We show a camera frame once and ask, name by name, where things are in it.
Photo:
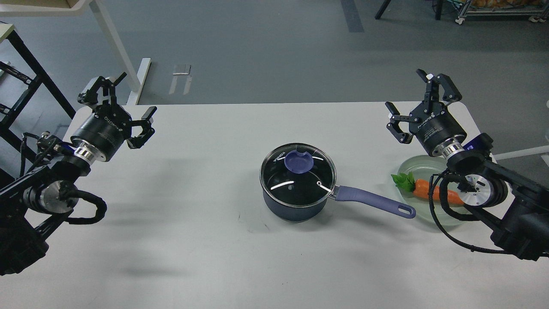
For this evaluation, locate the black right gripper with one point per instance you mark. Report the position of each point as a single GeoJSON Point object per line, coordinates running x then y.
{"type": "Point", "coordinates": [431, 124]}

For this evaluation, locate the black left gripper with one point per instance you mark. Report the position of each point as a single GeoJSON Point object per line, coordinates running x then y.
{"type": "Point", "coordinates": [110, 125]}

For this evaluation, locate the glass pot lid blue knob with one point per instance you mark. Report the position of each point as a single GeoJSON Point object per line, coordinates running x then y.
{"type": "Point", "coordinates": [297, 175]}

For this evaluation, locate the blue saucepan with handle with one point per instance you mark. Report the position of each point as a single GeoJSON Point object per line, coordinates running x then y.
{"type": "Point", "coordinates": [339, 193]}

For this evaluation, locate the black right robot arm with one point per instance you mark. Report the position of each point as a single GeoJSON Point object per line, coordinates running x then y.
{"type": "Point", "coordinates": [473, 187]}

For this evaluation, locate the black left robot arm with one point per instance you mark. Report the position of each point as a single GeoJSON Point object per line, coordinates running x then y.
{"type": "Point", "coordinates": [45, 195]}

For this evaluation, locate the clear glass plate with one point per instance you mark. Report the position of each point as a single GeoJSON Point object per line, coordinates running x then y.
{"type": "Point", "coordinates": [423, 167]}

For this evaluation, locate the orange toy carrot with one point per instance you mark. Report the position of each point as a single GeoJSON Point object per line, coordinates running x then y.
{"type": "Point", "coordinates": [407, 182]}

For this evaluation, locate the wheeled cart in background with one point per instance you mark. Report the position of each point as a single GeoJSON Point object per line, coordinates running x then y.
{"type": "Point", "coordinates": [535, 10]}

